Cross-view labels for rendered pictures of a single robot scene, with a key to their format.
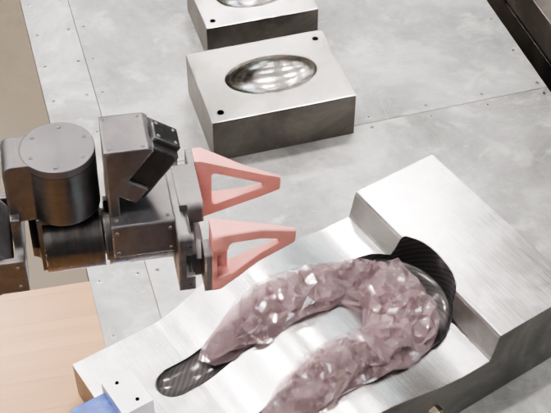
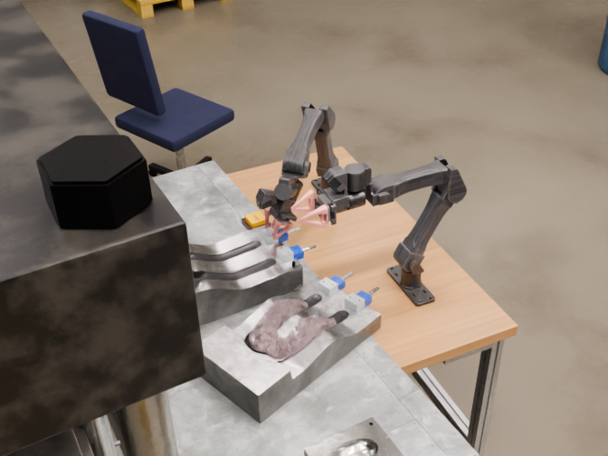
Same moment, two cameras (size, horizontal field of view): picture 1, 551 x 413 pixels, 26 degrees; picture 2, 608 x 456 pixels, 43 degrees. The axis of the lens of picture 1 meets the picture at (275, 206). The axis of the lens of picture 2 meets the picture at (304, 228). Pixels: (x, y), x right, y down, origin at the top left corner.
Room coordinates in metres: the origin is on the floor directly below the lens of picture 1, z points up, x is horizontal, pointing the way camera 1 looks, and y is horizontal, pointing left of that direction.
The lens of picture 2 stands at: (2.39, -0.34, 2.40)
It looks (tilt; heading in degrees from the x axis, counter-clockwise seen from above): 36 degrees down; 168
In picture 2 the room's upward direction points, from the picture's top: 1 degrees counter-clockwise
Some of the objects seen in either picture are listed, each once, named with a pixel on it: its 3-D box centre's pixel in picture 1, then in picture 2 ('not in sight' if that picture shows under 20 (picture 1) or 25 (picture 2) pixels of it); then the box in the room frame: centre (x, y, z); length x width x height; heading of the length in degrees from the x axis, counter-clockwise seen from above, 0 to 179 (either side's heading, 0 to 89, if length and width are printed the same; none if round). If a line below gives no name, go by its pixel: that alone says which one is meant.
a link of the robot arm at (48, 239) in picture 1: (73, 229); (353, 196); (0.66, 0.17, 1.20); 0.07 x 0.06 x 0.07; 102
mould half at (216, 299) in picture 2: not in sight; (213, 274); (0.50, -0.24, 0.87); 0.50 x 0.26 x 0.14; 107
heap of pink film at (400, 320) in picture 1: (328, 323); (289, 323); (0.81, -0.06, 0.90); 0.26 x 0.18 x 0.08; 124
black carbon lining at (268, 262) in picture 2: not in sight; (218, 262); (0.50, -0.22, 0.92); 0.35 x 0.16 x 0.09; 107
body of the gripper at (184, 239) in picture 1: (147, 224); (334, 204); (0.67, 0.11, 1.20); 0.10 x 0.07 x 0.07; 12
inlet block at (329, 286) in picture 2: not in sight; (337, 282); (0.61, 0.14, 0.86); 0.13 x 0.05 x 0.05; 124
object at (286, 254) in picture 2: not in sight; (298, 251); (0.48, 0.04, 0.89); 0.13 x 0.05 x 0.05; 106
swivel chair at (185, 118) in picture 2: not in sight; (170, 110); (-1.35, -0.27, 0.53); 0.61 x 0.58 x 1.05; 108
